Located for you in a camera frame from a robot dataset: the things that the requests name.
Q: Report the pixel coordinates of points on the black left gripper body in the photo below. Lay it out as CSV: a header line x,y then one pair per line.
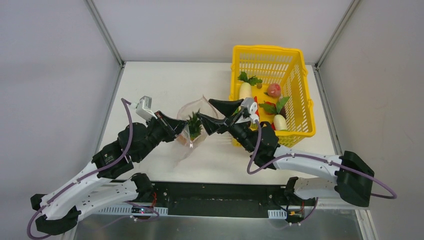
x,y
155,132

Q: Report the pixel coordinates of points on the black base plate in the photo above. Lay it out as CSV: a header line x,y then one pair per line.
x,y
221,200

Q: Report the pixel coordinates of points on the white toy radish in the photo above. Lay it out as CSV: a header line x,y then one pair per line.
x,y
278,111
245,89

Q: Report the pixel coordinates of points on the toy peach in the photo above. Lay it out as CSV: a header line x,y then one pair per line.
x,y
274,90

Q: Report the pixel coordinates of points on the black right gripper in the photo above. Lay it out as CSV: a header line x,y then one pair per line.
x,y
230,122

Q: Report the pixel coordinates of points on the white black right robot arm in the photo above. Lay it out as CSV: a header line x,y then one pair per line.
x,y
346,176

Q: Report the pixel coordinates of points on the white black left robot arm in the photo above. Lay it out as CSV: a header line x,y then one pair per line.
x,y
61,210

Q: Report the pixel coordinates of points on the toy pineapple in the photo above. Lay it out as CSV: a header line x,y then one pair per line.
x,y
192,131

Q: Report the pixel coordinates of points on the clear pink zip top bag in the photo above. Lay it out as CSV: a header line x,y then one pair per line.
x,y
173,152

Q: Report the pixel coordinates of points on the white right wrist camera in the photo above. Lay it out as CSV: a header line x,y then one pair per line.
x,y
248,108

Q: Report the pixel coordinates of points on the yellow plastic basket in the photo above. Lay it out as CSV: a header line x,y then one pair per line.
x,y
276,79

